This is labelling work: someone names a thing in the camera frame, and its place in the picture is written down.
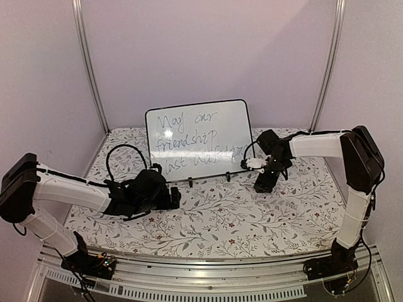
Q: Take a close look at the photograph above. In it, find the aluminium frame post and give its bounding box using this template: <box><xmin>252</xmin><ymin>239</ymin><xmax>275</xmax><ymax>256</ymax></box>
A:
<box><xmin>71</xmin><ymin>0</ymin><xmax>110</xmax><ymax>135</ymax></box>
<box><xmin>309</xmin><ymin>0</ymin><xmax>346</xmax><ymax>131</ymax></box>

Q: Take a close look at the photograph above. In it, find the white whiteboard black frame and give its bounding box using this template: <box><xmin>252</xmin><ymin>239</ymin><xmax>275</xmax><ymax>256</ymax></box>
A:
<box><xmin>145</xmin><ymin>99</ymin><xmax>255</xmax><ymax>182</ymax></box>

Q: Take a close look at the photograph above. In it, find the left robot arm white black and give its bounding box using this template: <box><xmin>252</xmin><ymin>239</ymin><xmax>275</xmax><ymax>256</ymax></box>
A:
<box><xmin>1</xmin><ymin>153</ymin><xmax>181</xmax><ymax>273</ymax></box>

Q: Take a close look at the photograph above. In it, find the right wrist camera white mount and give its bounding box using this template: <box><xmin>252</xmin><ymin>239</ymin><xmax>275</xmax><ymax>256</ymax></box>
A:
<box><xmin>241</xmin><ymin>158</ymin><xmax>268</xmax><ymax>173</ymax></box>

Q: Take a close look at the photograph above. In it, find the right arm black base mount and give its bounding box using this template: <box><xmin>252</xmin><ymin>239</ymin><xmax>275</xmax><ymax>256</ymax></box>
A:
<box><xmin>303</xmin><ymin>250</ymin><xmax>358</xmax><ymax>281</ymax></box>

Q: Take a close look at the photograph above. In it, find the front aluminium rail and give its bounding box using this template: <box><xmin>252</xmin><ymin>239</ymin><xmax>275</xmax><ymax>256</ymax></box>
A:
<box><xmin>28</xmin><ymin>245</ymin><xmax>396</xmax><ymax>301</ymax></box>

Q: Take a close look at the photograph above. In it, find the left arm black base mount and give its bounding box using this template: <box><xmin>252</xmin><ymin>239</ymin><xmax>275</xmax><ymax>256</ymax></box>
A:
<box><xmin>61</xmin><ymin>250</ymin><xmax>116</xmax><ymax>280</ymax></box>

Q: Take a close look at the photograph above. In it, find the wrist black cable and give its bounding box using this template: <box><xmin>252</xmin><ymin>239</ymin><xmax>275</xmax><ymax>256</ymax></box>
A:
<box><xmin>241</xmin><ymin>140</ymin><xmax>290</xmax><ymax>182</ymax></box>
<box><xmin>105</xmin><ymin>144</ymin><xmax>163</xmax><ymax>186</ymax></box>

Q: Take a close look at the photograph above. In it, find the floral patterned table mat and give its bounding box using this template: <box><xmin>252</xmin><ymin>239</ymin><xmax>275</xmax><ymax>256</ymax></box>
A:
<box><xmin>62</xmin><ymin>126</ymin><xmax>358</xmax><ymax>259</ymax></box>

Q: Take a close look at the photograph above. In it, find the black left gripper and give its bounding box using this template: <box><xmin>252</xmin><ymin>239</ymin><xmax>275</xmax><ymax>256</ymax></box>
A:
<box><xmin>133</xmin><ymin>187</ymin><xmax>181</xmax><ymax>216</ymax></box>

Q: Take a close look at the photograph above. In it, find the right aluminium frame post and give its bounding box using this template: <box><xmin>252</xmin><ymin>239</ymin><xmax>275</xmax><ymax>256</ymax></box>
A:
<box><xmin>309</xmin><ymin>0</ymin><xmax>346</xmax><ymax>131</ymax></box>

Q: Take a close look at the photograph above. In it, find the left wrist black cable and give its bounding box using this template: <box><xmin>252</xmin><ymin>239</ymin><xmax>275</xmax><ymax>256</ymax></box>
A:
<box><xmin>105</xmin><ymin>144</ymin><xmax>163</xmax><ymax>186</ymax></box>

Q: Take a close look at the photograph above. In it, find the left aluminium frame post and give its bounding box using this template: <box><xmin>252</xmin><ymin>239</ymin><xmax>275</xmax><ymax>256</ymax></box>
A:
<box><xmin>71</xmin><ymin>0</ymin><xmax>110</xmax><ymax>135</ymax></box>

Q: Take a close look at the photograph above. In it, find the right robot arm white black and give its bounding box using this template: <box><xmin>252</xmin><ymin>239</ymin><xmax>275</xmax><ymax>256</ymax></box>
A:
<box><xmin>241</xmin><ymin>125</ymin><xmax>385</xmax><ymax>249</ymax></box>

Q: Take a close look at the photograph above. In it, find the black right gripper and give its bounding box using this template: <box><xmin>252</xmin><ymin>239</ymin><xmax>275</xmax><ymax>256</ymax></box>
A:
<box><xmin>254</xmin><ymin>157</ymin><xmax>289</xmax><ymax>193</ymax></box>

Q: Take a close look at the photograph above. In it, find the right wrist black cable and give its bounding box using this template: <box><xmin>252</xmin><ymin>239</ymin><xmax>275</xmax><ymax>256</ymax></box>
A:
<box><xmin>241</xmin><ymin>140</ymin><xmax>290</xmax><ymax>182</ymax></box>

